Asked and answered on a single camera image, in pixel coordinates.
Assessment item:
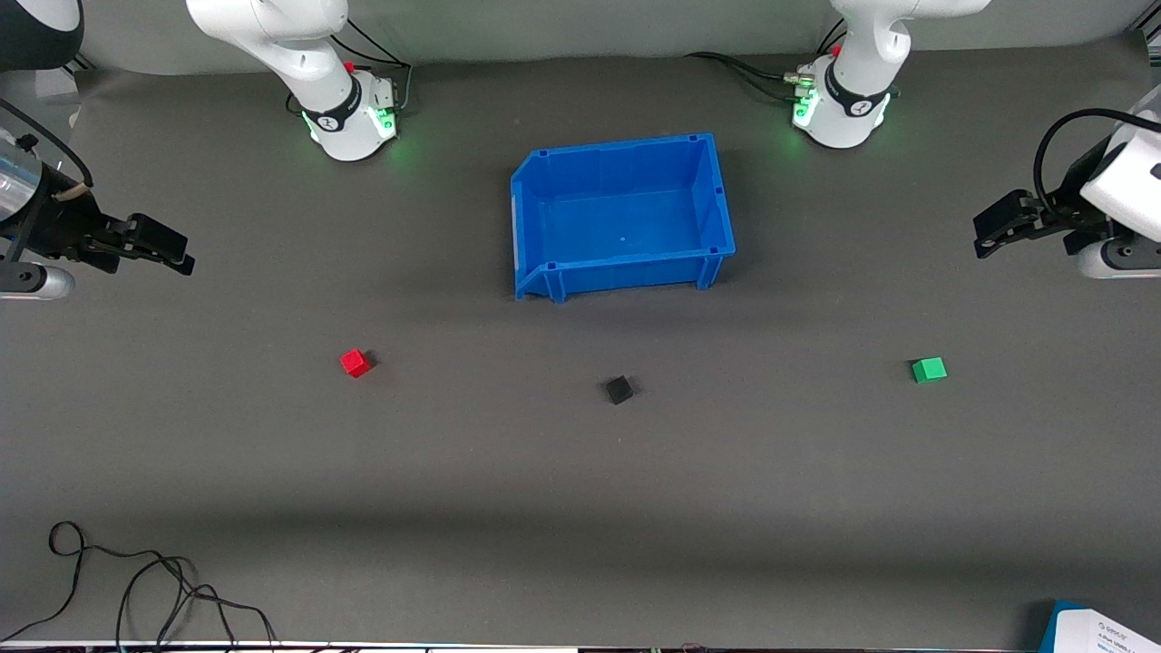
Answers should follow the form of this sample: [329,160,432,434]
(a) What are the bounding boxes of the blue plastic bin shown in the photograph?
[510,133,737,303]

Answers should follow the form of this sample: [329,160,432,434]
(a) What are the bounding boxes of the white and blue box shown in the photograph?
[1039,599,1161,653]

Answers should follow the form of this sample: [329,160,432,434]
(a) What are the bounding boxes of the dark grey table mat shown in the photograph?
[0,36,1161,649]

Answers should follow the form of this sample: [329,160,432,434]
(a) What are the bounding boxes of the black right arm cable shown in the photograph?
[0,98,94,196]

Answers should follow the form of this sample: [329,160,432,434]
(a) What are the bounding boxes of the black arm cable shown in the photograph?
[1034,107,1161,223]
[0,98,94,196]

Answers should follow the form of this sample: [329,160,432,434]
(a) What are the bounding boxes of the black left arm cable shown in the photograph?
[1034,107,1161,223]

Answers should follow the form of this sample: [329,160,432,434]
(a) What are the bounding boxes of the thin black loose cable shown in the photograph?
[86,544,278,653]
[0,521,92,643]

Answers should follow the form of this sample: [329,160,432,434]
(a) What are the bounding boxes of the black right base cables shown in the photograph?
[286,18,415,117]

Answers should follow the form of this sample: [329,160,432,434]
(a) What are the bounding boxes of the black base cables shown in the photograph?
[286,18,415,117]
[685,18,849,102]

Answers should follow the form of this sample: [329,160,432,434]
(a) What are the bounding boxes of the black left base cables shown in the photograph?
[685,18,849,102]

